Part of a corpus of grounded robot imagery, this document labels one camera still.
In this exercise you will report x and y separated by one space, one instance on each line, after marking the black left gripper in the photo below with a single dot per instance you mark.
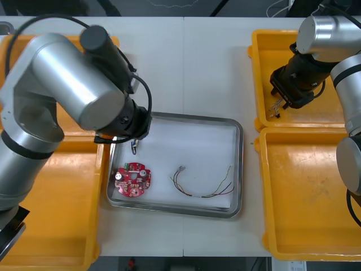
144 124

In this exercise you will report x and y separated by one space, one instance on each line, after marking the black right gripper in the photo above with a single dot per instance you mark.
290 90

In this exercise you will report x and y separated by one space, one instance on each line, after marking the silver and black left arm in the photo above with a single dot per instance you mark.
70 79

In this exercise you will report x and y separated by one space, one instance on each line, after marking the silver and black right arm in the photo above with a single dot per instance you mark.
324 34

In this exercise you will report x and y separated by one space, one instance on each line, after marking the yellow-orange plastic bin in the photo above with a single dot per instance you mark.
304 197
65 197
67 127
265 70

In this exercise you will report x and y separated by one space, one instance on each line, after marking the round red circuit board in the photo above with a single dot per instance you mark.
132 180

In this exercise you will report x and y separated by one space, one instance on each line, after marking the steel tray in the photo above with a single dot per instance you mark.
240 169

